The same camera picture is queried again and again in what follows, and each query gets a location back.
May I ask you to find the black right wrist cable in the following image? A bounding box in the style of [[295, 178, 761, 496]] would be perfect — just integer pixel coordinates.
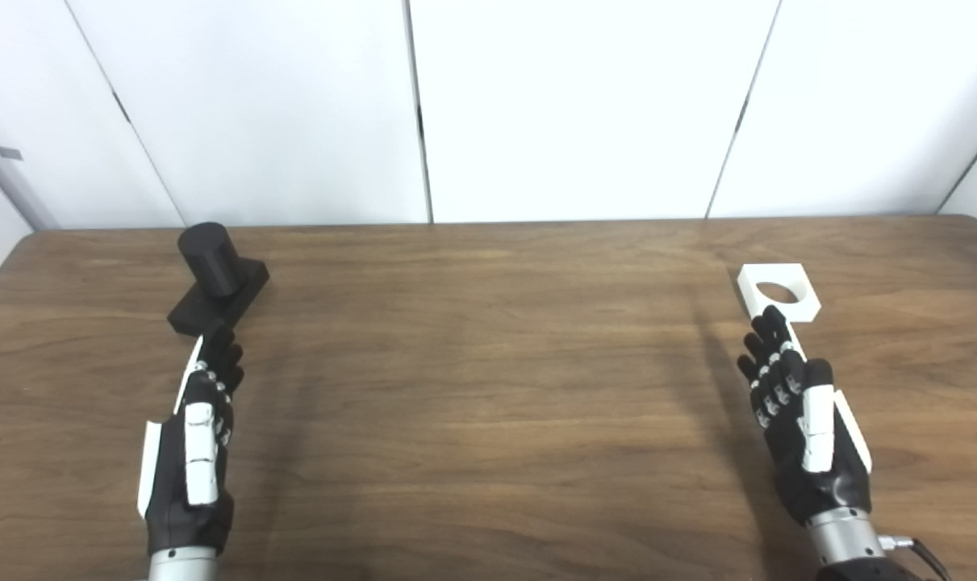
[[879, 535, 953, 581]]

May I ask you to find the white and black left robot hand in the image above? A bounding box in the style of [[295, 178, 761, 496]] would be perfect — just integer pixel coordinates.
[[137, 323, 245, 558]]

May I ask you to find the black peg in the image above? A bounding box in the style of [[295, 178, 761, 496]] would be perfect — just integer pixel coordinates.
[[167, 222, 270, 337]]

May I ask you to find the white square piece with hole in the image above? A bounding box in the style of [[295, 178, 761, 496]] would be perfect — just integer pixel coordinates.
[[737, 263, 821, 324]]

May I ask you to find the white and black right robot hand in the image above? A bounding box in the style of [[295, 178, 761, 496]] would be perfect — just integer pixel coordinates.
[[737, 305, 873, 525]]

